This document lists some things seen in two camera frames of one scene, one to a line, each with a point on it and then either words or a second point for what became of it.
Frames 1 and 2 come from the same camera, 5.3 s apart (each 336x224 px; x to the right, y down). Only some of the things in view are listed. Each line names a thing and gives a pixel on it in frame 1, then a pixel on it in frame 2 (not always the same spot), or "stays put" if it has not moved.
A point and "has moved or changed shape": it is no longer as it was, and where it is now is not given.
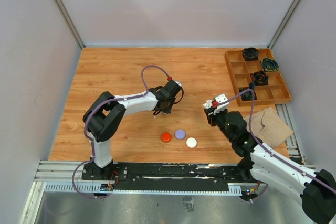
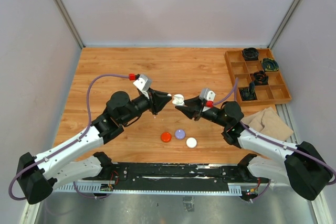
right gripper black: (211, 117) -> (189, 111)
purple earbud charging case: (180, 134) stays put
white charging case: (208, 104) has moved or changed shape
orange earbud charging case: (166, 137) stays put
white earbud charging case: (191, 142) stays put
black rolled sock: (250, 53) stays put
